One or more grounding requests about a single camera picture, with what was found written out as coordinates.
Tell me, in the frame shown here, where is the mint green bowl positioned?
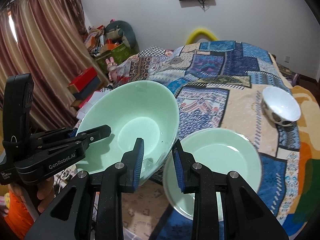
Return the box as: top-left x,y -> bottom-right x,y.
76,80 -> 180,185

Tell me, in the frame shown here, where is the mint green plate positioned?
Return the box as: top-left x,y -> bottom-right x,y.
163,128 -> 262,220

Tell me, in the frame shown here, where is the white patterned bowl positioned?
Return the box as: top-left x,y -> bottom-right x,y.
261,86 -> 301,127

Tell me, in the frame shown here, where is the left hand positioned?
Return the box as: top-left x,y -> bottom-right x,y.
8,177 -> 55,213

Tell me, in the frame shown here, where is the white plastic bag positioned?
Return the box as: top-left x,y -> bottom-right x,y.
76,90 -> 110,120

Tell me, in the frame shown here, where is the dark blue box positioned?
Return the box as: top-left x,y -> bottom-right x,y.
73,76 -> 101,100

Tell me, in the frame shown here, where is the red box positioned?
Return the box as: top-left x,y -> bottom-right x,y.
67,67 -> 97,94

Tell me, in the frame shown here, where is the pink rabbit toy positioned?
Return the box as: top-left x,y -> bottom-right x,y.
105,57 -> 118,82

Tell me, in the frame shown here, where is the beige orange green blanket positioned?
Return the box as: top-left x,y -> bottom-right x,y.
269,53 -> 320,235

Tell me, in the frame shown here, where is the green box of clutter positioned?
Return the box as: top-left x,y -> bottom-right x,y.
95,44 -> 137,74

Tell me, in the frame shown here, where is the grey green neck pillow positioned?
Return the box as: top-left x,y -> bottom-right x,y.
104,20 -> 136,49

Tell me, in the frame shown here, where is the striped brown curtain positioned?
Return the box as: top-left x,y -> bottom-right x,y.
1,0 -> 97,130

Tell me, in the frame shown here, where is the patchwork patterned cloth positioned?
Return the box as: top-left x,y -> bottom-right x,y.
113,41 -> 302,237

